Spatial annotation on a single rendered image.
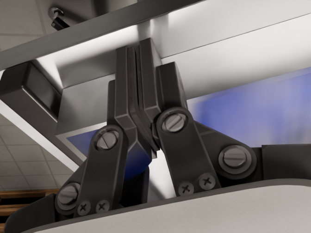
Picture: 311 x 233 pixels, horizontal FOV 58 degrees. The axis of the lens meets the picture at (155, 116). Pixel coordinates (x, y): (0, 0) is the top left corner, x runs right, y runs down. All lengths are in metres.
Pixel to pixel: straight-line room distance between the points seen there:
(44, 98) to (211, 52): 0.09
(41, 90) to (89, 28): 0.04
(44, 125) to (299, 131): 0.19
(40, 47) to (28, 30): 1.10
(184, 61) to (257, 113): 0.08
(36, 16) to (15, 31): 0.12
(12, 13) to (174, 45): 1.12
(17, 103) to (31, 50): 0.03
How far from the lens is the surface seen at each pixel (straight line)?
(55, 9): 1.18
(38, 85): 0.17
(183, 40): 0.16
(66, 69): 0.17
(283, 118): 0.23
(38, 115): 0.17
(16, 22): 1.27
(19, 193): 2.51
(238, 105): 0.20
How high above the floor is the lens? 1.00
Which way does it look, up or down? 39 degrees down
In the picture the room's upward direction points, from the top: 174 degrees clockwise
